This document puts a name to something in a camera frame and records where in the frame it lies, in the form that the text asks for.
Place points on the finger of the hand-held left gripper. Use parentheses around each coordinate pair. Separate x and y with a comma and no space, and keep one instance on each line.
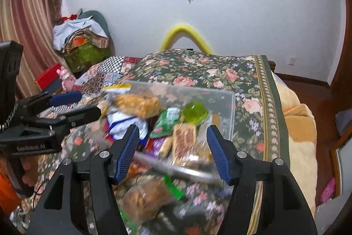
(79,116)
(66,97)

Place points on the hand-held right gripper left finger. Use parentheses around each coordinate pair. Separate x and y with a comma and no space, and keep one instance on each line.
(125,158)

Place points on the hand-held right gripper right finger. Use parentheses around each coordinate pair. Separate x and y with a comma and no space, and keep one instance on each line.
(218,155)

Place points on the orange snack packet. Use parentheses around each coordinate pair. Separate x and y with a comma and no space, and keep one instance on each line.
(135,168)

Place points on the purple label cake bar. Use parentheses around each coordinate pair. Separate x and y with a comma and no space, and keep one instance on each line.
(156,147)

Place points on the white and blue snack packet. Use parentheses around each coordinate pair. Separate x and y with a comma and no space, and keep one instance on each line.
(121,122)

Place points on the brown label cake block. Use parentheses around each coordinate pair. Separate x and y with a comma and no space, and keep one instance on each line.
(183,141)

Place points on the yellow cake bar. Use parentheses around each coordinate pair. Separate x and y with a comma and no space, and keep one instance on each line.
(166,147)

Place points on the clear bag with green zip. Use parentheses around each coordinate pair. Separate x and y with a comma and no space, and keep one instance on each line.
(145,196)

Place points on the clear plastic storage box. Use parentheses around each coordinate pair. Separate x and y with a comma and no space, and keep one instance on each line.
(222,111)

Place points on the green jelly cup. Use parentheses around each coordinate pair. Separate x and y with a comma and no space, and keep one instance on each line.
(195,112)

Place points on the green candy packet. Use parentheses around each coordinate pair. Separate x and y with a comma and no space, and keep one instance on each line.
(166,120)

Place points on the person's left hand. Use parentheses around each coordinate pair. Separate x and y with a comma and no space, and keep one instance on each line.
(30,172)

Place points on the pink toy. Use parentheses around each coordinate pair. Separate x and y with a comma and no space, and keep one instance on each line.
(66,79)

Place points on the red box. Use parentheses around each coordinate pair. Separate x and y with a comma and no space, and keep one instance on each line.
(48,76)

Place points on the green patterned bag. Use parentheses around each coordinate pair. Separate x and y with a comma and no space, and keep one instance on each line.
(85,57)

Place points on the patchwork quilt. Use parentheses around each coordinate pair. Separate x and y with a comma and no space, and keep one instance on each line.
(110,69)

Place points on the striped brown curtain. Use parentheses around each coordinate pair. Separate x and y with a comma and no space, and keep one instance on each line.
(30,17)

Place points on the green floral blanket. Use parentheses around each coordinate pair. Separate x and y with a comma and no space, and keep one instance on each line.
(247,102)

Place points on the pile of clothes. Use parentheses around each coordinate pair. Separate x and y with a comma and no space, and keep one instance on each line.
(74,31)

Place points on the red cloth item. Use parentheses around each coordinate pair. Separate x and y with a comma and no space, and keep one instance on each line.
(70,17)

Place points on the yellow fleece blanket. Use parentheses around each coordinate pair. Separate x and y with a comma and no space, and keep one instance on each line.
(299,147)

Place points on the grey green chair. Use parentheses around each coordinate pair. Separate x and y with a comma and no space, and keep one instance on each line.
(97,19)

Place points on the pink slipper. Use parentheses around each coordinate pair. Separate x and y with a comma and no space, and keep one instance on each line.
(328,190)

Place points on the yellow foam tube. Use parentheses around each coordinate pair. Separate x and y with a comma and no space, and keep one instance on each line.
(181,31)

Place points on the wooden bed frame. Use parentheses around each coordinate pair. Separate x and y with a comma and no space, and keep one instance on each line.
(271,66)

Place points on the wall outlet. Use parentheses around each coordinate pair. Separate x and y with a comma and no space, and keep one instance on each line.
(292,61)

